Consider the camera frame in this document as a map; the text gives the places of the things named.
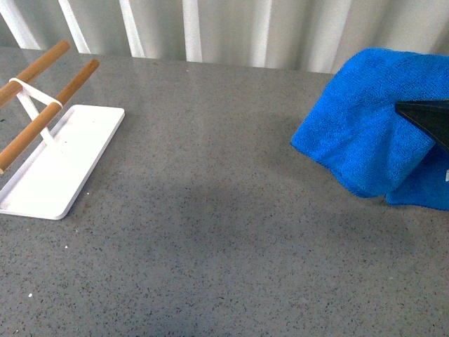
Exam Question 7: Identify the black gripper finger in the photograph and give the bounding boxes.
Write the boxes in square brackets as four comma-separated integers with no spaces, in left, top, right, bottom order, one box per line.
[394,99,449,152]

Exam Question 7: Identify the blue microfiber cloth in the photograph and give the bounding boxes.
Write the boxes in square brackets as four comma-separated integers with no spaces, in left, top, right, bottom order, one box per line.
[291,48,448,211]

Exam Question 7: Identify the white pleated curtain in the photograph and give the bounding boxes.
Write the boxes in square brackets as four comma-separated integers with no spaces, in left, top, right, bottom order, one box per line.
[1,1,448,73]

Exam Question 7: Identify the white towel rack stand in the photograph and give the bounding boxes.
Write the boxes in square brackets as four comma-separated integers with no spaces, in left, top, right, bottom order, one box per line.
[1,40,125,220]

